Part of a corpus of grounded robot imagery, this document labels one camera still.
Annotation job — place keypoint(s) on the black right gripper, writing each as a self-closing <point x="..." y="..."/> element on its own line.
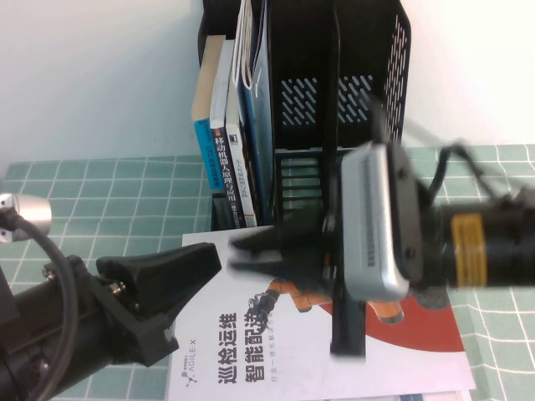
<point x="305" y="250"/>

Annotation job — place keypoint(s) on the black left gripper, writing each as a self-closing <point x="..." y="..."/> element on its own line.
<point x="138" y="338"/>

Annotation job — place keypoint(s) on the white red robot brochure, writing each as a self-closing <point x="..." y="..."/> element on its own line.
<point x="292" y="367"/>

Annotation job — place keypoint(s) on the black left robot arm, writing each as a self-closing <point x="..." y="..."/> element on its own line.
<point x="42" y="334"/>

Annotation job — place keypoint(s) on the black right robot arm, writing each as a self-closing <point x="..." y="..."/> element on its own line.
<point x="501" y="250"/>

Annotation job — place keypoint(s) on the white spine book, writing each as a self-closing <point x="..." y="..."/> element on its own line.
<point x="242" y="179"/>

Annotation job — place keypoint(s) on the dark blue book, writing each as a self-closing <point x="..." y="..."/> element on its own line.
<point x="261" y="146"/>

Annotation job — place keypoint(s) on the white car suspension book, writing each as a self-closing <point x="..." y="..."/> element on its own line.
<point x="411" y="398"/>

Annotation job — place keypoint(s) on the black mesh book holder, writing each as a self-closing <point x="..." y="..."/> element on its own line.
<point x="301" y="50"/>

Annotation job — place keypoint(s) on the green checked tablecloth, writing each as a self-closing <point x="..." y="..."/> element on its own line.
<point x="104" y="200"/>

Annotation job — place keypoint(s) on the thin white magazine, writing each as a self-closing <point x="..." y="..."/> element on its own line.
<point x="244" y="42"/>

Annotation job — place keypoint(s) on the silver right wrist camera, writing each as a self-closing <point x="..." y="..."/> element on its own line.
<point x="372" y="229"/>

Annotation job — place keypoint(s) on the black speckled camera mount plate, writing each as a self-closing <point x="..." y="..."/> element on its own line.
<point x="405" y="209"/>

